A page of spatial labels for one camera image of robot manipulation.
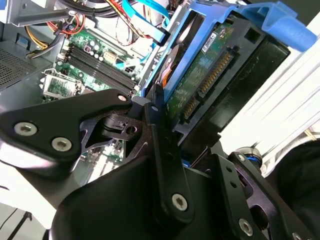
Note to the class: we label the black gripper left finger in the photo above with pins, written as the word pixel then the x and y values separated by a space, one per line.
pixel 50 120

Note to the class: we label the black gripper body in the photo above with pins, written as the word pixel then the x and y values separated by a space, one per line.
pixel 112 207

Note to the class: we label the hard disk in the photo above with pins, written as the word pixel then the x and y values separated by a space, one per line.
pixel 215 75

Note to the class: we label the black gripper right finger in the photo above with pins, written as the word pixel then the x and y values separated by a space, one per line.
pixel 250 200

